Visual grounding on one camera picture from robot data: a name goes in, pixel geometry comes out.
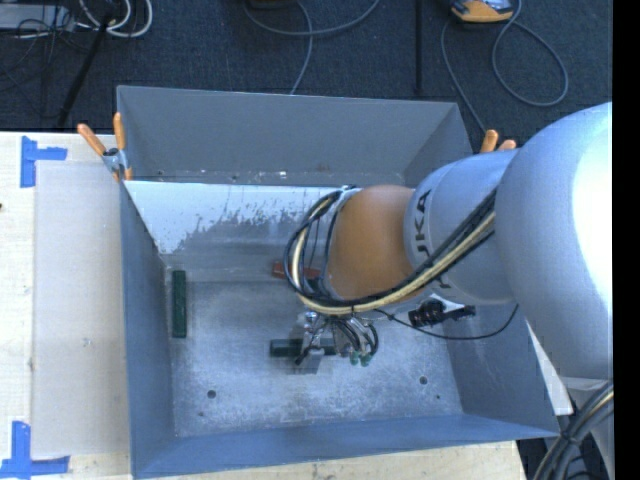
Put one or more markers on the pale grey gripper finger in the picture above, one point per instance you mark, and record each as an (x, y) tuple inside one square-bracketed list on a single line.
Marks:
[(316, 361)]

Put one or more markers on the red-brown flat block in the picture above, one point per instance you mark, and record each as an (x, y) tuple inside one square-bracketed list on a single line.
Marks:
[(279, 269)]

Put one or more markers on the black cylinder on white bracket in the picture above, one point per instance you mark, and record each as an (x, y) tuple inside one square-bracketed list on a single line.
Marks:
[(428, 314)]

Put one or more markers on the dark green block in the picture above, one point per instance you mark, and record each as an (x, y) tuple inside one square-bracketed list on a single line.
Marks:
[(283, 348), (179, 304)]

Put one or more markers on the grey metal bin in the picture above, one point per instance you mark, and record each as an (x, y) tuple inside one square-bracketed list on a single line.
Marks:
[(240, 398)]

